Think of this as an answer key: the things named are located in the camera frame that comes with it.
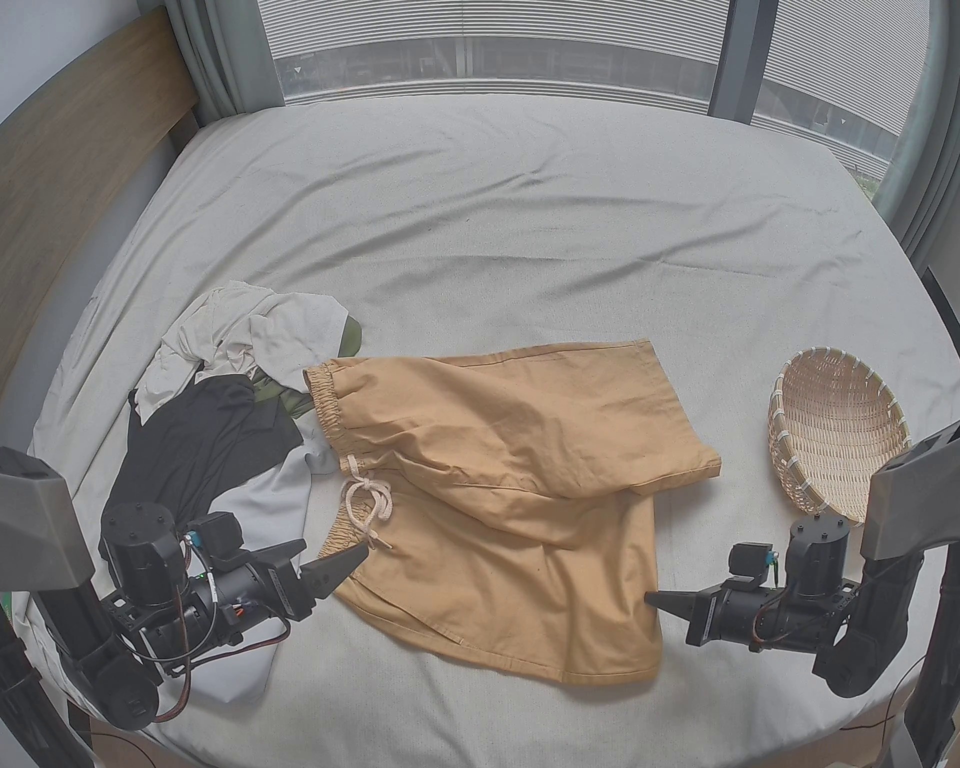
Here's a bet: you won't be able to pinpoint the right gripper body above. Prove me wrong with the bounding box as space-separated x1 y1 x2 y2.
684 581 777 646

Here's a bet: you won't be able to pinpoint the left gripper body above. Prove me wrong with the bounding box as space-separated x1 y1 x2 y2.
213 558 318 627

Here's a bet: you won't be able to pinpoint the tan shorts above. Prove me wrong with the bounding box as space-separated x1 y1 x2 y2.
302 339 723 685

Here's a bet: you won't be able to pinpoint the pale grey garment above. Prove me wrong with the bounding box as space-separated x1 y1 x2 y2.
172 438 335 706

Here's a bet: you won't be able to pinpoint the black garment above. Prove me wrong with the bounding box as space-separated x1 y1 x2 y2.
101 375 301 541

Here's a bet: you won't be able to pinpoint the round woven basket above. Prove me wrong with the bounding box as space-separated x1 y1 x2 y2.
766 346 912 525

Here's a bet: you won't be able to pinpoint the cream garment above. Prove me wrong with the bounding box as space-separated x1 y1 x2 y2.
135 281 350 421

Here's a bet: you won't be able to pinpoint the olive green garment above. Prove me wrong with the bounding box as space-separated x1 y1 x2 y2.
251 315 363 417

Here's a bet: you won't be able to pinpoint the grey-green curtain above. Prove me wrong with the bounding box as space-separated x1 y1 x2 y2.
870 0 960 264
161 0 290 125

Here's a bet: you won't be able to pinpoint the window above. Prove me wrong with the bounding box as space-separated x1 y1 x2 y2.
255 0 931 181

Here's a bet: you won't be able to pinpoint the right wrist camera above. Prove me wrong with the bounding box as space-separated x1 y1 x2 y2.
729 542 774 586

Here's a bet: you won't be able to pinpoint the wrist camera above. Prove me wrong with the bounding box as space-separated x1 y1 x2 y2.
729 542 774 586
186 512 245 571

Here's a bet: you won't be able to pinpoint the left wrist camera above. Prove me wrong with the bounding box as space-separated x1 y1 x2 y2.
186 512 245 571

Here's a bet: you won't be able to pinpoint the black cable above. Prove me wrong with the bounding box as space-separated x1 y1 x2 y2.
840 652 925 732

